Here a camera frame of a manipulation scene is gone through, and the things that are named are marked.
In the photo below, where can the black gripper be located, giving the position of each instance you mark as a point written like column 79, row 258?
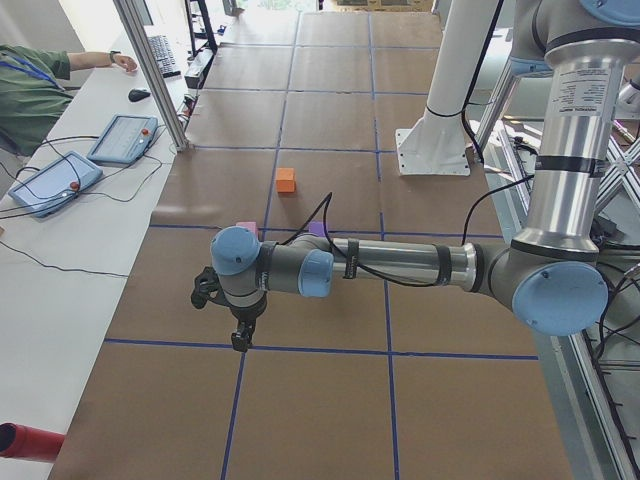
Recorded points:
column 245, row 313

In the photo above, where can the orange foam cube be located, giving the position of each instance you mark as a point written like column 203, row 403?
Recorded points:
column 285, row 180

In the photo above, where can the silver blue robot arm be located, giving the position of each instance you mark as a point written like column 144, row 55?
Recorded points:
column 305, row 264

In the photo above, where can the person's hand with watch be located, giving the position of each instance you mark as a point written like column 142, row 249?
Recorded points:
column 127, row 63

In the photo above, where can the pink foam cube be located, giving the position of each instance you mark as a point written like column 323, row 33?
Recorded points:
column 250, row 226

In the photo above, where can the purple foam cube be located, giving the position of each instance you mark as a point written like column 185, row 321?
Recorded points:
column 318, row 228

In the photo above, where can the far blue teach pendant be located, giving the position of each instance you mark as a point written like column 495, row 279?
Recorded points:
column 124, row 140

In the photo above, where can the blue teach pendant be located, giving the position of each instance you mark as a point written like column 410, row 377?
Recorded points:
column 56, row 185
column 124, row 140

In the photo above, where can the near blue teach pendant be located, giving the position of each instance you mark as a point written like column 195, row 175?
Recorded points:
column 56, row 185

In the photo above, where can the red cylinder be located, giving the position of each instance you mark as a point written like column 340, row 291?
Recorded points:
column 29, row 443

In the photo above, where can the black computer mouse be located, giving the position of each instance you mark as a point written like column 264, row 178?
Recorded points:
column 138, row 94

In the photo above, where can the black keyboard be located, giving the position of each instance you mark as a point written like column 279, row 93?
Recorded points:
column 163, row 55

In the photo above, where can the person in green shirt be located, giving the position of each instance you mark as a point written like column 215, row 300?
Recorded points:
column 32, row 98

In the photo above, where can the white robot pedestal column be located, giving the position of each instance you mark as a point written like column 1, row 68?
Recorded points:
column 435, row 145

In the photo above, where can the aluminium frame post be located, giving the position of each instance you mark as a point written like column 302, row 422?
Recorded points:
column 134, row 28

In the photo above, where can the aluminium lattice frame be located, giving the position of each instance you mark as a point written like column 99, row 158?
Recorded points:
column 595, row 210

